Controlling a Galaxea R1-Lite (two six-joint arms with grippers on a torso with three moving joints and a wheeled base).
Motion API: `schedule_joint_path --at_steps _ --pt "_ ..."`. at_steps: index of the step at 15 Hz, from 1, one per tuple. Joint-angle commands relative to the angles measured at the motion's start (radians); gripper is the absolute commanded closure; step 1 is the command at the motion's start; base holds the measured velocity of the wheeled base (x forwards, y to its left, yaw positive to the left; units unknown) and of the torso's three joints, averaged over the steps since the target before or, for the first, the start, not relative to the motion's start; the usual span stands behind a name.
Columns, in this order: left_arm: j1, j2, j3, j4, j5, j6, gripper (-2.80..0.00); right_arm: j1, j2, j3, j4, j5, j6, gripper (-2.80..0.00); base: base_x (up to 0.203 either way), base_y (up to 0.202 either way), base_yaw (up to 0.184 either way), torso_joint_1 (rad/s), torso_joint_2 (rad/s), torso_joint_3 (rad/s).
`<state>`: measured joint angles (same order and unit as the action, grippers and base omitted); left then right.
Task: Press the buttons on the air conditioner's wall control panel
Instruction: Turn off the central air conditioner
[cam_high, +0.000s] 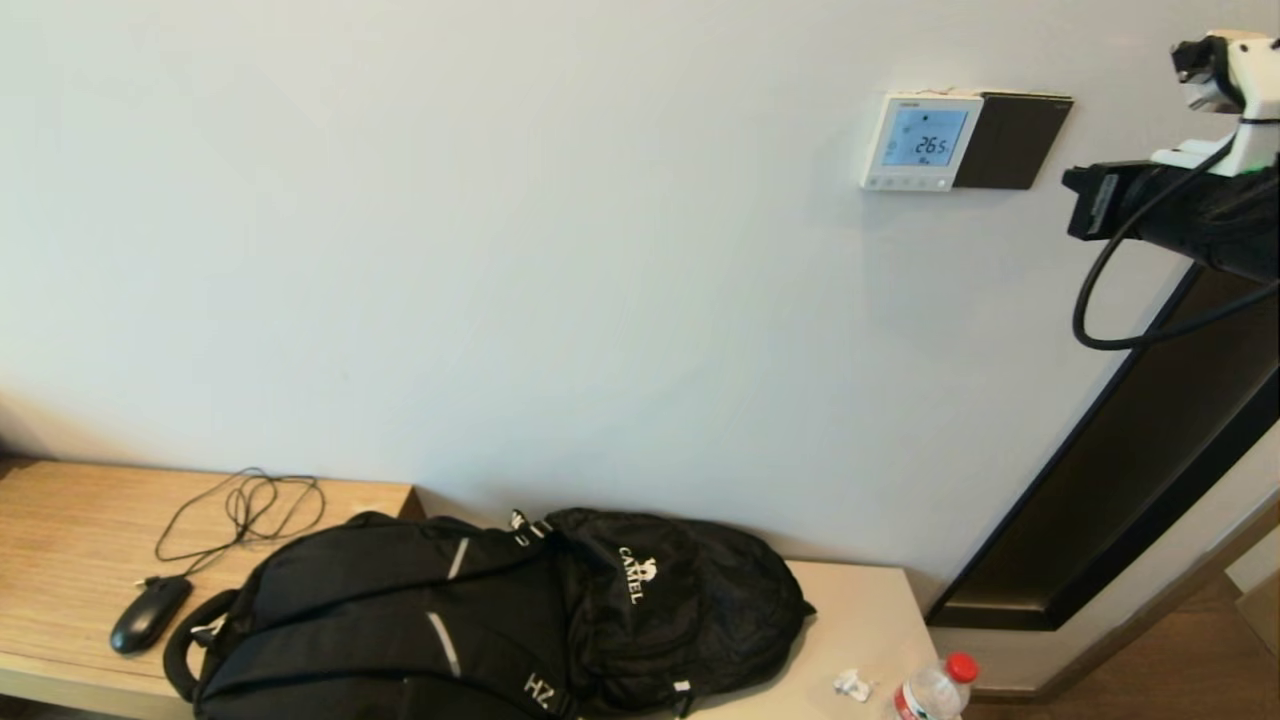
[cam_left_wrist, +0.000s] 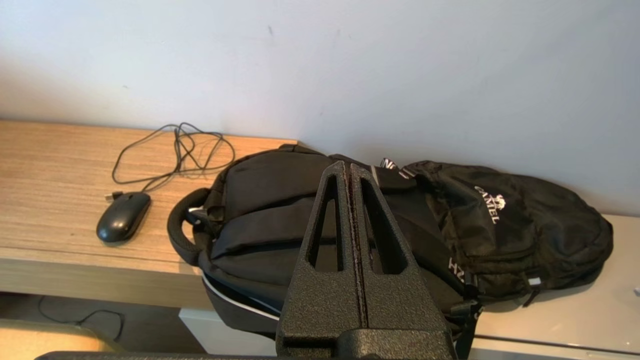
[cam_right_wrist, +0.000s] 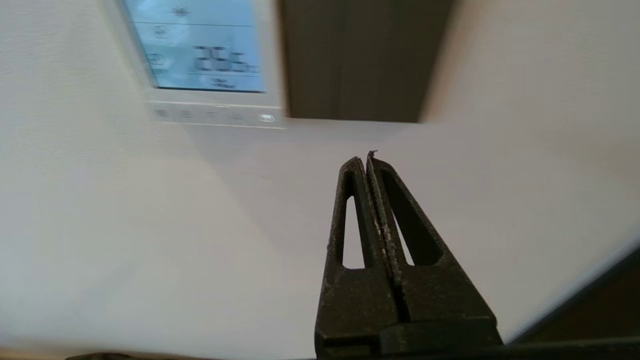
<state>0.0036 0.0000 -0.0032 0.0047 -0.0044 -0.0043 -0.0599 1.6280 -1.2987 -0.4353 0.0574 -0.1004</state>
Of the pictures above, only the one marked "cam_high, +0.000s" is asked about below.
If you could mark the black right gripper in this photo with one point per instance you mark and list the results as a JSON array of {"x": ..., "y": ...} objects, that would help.
[{"x": 1220, "y": 220}]

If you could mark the white wall thermostat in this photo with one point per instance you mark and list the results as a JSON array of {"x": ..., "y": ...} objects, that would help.
[{"x": 920, "y": 140}]

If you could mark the clear water bottle red cap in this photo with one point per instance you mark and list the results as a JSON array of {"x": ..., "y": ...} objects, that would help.
[{"x": 930, "y": 695}]

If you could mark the crumpled white paper scrap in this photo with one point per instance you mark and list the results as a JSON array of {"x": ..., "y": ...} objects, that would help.
[{"x": 850, "y": 685}]

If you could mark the black Camel backpack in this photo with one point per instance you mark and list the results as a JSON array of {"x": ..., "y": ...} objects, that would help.
[{"x": 400, "y": 620}]

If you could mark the black computer mouse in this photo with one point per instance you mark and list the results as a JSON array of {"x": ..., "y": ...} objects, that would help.
[{"x": 148, "y": 618}]

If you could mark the dark brown wall switch plate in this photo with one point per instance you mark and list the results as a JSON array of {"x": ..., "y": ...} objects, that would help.
[{"x": 1012, "y": 142}]

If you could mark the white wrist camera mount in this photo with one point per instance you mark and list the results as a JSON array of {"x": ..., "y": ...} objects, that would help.
[{"x": 1255, "y": 80}]

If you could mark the dark brown door frame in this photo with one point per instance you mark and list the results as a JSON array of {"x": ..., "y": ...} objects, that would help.
[{"x": 1150, "y": 450}]

